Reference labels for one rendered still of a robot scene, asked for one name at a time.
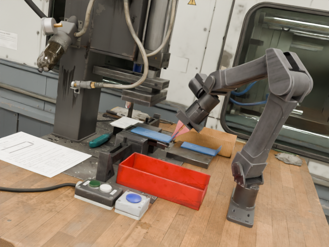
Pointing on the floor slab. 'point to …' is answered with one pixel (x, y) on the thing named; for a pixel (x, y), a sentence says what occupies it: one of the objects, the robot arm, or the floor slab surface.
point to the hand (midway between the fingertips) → (174, 136)
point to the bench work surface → (165, 212)
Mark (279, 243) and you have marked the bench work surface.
